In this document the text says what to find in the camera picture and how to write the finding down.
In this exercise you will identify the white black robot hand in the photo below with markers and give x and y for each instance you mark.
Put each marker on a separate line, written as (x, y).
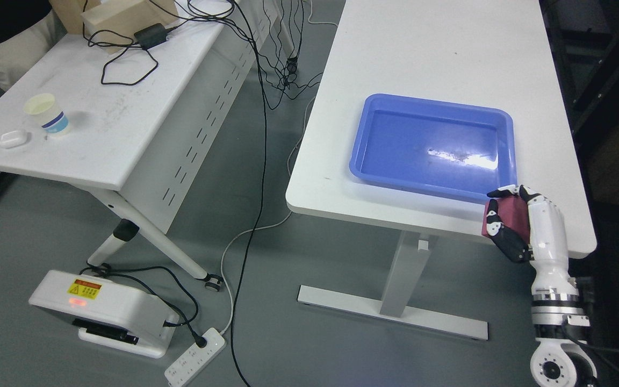
(546, 250)

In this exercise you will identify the pink block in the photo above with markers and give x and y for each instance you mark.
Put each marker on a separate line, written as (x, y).
(513, 213)

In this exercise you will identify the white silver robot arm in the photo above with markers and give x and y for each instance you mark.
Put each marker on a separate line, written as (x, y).
(561, 328)

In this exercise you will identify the blue plastic tray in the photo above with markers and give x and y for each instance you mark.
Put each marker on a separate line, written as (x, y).
(435, 148)

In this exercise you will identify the white standing desk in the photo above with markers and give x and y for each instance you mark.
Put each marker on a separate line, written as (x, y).
(484, 53)

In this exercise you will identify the white floor power strip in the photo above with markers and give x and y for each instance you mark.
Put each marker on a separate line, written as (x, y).
(195, 359)

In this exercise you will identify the white folding table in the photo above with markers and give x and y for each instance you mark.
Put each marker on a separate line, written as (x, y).
(138, 148)

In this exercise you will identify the white charger device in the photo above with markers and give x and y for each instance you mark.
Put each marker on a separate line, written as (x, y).
(107, 313)

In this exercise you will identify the black power adapter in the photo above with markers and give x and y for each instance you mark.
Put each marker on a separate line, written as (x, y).
(151, 36)

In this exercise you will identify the brown cardboard box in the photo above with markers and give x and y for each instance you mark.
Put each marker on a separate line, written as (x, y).
(112, 24)

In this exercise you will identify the paper cup blue band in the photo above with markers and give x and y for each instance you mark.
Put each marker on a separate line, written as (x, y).
(46, 112)

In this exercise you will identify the white earbuds case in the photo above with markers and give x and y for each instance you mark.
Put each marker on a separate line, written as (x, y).
(14, 139)

